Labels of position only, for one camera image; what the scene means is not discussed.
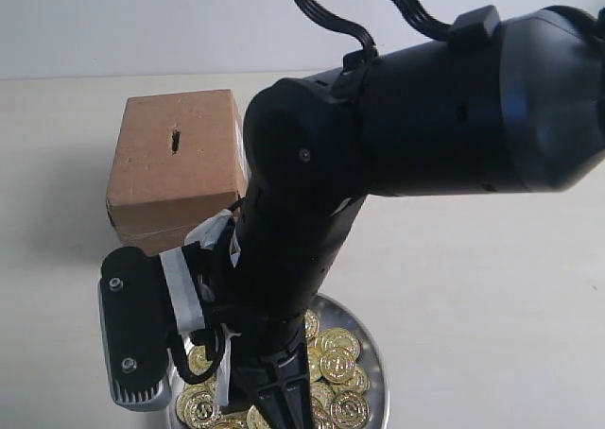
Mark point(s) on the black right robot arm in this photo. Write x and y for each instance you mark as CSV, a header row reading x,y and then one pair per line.
x,y
507,107

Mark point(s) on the brown cardboard slotted box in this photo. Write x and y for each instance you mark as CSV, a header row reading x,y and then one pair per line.
x,y
178,160

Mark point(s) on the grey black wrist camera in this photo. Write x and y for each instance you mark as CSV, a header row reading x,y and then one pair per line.
x,y
145,304

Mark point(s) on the round silver metal plate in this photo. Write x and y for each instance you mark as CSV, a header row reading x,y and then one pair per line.
x,y
329,324

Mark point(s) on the gold coin bottom left plate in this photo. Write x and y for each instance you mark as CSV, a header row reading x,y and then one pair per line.
x,y
200,411

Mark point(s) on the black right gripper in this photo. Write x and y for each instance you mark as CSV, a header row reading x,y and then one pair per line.
x,y
263,361

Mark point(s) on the gold coin plate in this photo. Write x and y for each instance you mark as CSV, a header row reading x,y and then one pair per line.
x,y
200,411
197,360
337,365
349,410

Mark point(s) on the gold coin bottom right plate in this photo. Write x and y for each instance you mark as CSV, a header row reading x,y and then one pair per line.
x,y
349,410

